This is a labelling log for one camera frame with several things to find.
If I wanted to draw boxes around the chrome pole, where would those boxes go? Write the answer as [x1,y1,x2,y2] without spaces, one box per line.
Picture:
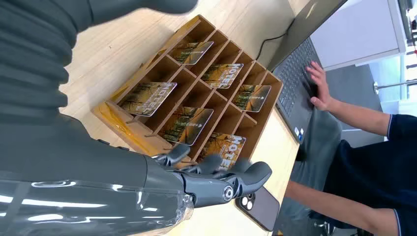
[373,79,417,96]

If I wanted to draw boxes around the forest print hotel card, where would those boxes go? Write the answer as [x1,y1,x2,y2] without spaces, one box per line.
[169,41,215,65]
[232,84,272,113]
[158,107,214,146]
[198,132,247,172]
[201,63,244,89]
[119,82,178,118]

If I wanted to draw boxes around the person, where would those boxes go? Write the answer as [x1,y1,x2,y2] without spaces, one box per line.
[285,60,417,236]

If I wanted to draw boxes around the wooden card holder box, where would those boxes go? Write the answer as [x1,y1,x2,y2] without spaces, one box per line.
[91,14,283,170]

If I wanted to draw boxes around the dark smartphone with triple camera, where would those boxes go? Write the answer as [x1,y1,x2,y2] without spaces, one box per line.
[235,186,281,232]

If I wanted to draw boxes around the black swivel stool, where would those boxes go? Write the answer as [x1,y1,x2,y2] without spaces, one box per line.
[312,220,338,236]

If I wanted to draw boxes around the black laptop power cable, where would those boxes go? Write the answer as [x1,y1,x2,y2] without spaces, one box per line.
[255,19,297,62]

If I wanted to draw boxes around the grey laptop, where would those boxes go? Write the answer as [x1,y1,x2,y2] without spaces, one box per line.
[266,0,349,145]

